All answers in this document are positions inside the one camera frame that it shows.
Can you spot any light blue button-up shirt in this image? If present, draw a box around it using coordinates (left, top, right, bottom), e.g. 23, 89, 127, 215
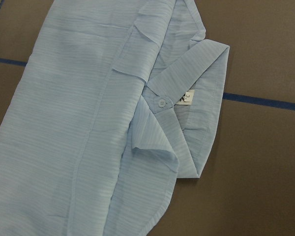
0, 0, 230, 236

